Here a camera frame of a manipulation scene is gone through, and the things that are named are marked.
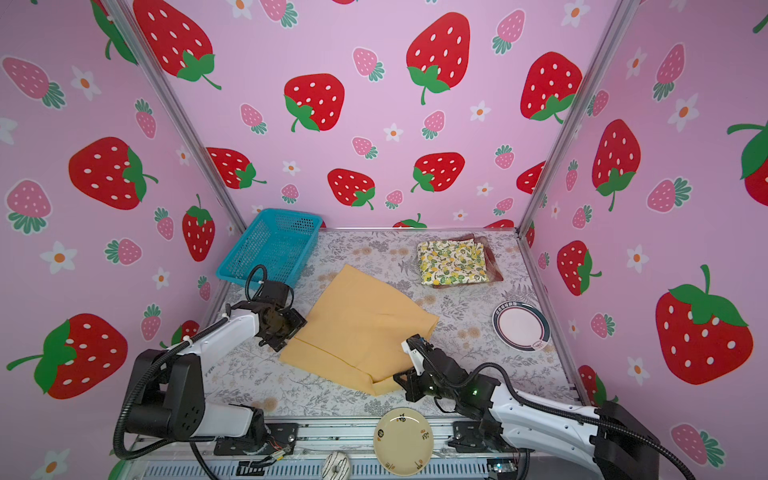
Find tan skirt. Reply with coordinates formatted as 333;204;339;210
280;265;439;396

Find red plaid skirt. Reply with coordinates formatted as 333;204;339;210
456;234;504;283

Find lemon print skirt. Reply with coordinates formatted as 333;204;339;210
417;239;489;286

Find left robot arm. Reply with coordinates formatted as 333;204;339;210
113;280;306;450

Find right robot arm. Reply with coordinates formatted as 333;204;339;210
393;335;660;479

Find cream plate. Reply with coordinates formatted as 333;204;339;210
373;407;434;477

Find teal plastic basket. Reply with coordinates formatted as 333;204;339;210
216;209;323;287

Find pink plate with teal rim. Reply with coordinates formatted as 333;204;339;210
492;301;551;352

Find chocolate drizzled donut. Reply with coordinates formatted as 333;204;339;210
321;451;351;480

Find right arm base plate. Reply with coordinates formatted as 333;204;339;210
447;421;506;453

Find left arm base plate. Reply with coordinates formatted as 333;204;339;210
213;422;299;457

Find aluminium frame rail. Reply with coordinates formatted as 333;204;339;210
113;416;631;480

